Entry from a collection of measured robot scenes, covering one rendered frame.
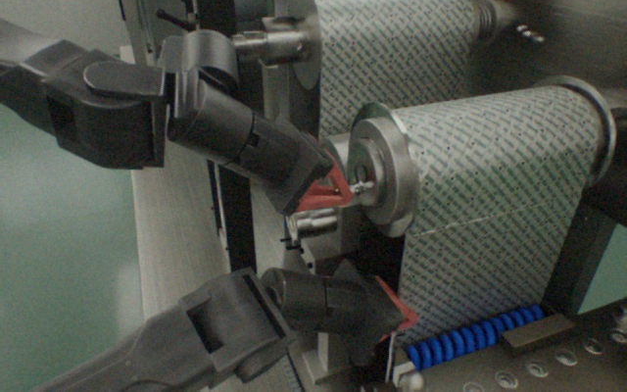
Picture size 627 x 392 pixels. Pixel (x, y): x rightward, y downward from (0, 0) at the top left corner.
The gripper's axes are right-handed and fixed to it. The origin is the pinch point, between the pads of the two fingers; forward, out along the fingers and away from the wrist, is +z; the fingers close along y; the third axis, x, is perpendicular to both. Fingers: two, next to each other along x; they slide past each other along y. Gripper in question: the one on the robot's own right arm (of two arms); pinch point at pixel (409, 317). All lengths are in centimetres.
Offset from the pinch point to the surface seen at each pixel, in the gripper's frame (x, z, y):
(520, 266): 10.6, 11.8, 0.3
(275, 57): 17.7, -17.7, -28.5
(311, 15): 24.7, -15.9, -28.2
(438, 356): -2.3, 4.1, 3.5
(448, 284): 5.7, 2.1, 0.3
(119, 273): -121, 8, -155
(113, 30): -91, 3, -556
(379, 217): 9.9, -9.4, -3.4
